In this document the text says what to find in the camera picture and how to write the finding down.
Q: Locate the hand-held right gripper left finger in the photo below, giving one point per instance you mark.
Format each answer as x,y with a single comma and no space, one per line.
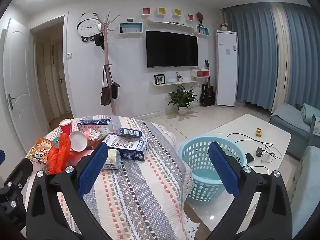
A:
92,170

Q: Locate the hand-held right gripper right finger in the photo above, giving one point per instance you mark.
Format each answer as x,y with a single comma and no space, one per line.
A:
225,172

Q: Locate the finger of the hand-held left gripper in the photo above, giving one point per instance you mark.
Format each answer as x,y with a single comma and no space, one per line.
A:
18,172

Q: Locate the light blue plastic basket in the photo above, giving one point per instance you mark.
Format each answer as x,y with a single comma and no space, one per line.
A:
195,155

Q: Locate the blue white milk carton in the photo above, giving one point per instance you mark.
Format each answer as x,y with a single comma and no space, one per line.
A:
130,147
95,123

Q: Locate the pale drink can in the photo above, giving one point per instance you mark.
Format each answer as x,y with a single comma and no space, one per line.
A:
112,160

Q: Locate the black phone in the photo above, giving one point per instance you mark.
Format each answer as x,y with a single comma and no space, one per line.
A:
249,157

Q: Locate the orange snack packet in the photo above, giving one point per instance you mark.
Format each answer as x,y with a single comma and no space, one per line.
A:
41,151

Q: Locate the red paper cup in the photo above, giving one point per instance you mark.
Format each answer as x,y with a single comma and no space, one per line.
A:
77,141
66,127

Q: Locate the polka dot wrapper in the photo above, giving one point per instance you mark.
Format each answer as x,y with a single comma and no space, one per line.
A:
96,135

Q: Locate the orange plastic bag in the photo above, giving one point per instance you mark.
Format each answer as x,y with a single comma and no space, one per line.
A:
60,152

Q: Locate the black charger block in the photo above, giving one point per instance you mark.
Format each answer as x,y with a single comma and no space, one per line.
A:
259,152

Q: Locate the white adapter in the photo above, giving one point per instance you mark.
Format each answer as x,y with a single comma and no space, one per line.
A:
265,158

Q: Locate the white coffee table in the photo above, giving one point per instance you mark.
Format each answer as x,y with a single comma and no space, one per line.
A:
240,127

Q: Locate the colourful puzzle cube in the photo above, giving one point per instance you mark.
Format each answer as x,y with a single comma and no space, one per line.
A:
259,132

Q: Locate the small blue white carton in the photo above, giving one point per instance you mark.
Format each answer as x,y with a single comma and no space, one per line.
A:
130,132

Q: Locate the brown hanging bag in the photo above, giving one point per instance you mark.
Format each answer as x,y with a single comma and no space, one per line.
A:
105,96

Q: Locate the black acoustic guitar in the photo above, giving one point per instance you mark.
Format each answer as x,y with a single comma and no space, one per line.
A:
207,95

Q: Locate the grey blue sofa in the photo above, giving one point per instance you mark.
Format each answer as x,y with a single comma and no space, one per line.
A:
287,122

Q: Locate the black hanging bag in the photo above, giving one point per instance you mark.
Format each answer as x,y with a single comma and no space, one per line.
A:
115,90

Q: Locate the green potted plant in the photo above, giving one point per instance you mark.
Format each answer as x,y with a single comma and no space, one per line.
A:
182,98

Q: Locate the white inner door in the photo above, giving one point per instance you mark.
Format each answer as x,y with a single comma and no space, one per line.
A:
63,80

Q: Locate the white standing air conditioner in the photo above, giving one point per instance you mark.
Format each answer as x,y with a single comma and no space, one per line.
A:
226,75

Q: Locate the white open door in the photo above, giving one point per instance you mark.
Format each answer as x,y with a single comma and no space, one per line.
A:
22,75

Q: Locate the teal cushion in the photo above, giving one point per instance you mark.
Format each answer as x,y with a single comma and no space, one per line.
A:
310,113

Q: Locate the short curved white shelf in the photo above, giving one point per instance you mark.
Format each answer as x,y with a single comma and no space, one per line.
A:
172,83

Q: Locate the small shelf ornament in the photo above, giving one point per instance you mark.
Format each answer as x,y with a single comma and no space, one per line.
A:
179,78

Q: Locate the pink coat rack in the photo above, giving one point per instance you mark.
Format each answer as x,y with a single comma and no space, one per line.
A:
107,55

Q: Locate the blue curtain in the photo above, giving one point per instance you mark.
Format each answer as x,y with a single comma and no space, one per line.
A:
305,60
252,55

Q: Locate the beige curtain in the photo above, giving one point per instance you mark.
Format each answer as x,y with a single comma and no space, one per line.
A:
282,62

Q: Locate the black hat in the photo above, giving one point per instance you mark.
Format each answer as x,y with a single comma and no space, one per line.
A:
99,41

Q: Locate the small blue box shelf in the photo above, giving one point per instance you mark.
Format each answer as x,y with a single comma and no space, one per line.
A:
202,33

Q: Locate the wide blue box shelf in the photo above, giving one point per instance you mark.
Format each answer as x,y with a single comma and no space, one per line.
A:
131,31

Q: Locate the small flower pot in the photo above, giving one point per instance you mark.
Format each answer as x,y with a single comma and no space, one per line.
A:
224,27

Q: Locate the long curved white shelf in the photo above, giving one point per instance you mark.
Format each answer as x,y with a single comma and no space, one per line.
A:
172,24

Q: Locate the round brown fan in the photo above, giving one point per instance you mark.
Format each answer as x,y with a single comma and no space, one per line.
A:
200,16

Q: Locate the red white wall box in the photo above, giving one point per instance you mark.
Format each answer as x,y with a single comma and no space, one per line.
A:
200,73

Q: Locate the black butterfly picture frame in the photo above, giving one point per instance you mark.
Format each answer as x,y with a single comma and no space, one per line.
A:
160,78

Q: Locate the white light switch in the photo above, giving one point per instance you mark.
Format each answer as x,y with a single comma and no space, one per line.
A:
69,56

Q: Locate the black wall television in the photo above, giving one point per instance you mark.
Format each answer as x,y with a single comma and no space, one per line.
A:
171,48

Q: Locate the panda wall clock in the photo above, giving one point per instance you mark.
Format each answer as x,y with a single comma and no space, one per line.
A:
88,27

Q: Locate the pink wall cube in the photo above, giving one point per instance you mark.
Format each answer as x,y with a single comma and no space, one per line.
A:
190,17

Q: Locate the yellow wall cube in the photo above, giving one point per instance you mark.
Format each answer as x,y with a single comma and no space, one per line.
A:
162,11
177,12

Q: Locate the red wall cube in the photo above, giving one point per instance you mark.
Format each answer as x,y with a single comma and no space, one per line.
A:
146,11

